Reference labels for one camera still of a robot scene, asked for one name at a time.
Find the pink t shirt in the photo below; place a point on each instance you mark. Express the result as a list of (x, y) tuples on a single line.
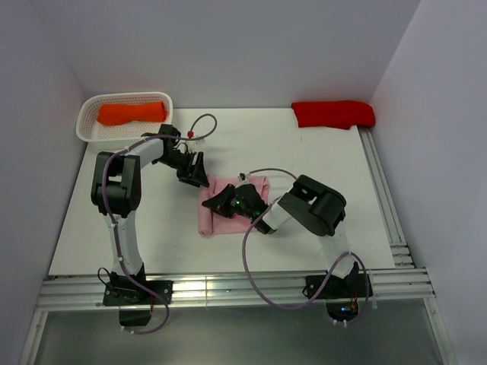
[(211, 224)]

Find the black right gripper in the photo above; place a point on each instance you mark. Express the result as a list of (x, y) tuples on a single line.
[(220, 201)]

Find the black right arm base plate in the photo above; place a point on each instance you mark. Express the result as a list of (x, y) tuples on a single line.
[(337, 288)]

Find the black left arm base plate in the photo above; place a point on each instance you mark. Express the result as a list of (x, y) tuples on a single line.
[(156, 291)]

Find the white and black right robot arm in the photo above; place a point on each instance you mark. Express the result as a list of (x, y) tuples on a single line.
[(316, 207)]

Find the aluminium front rail frame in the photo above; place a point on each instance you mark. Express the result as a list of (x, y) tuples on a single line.
[(84, 293)]

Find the rolled orange t shirt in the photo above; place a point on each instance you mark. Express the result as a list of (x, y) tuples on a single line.
[(119, 113)]

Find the aluminium right side rail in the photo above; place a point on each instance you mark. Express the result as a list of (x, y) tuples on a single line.
[(399, 247)]

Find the folded red t shirt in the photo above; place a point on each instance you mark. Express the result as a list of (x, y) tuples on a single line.
[(340, 114)]

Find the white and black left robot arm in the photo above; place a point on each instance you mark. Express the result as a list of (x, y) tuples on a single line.
[(116, 191)]

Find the white perforated plastic basket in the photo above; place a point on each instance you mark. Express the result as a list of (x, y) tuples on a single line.
[(106, 137)]

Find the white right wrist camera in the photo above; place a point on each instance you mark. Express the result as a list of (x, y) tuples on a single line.
[(244, 178)]

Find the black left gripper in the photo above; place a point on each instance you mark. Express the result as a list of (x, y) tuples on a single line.
[(194, 175)]

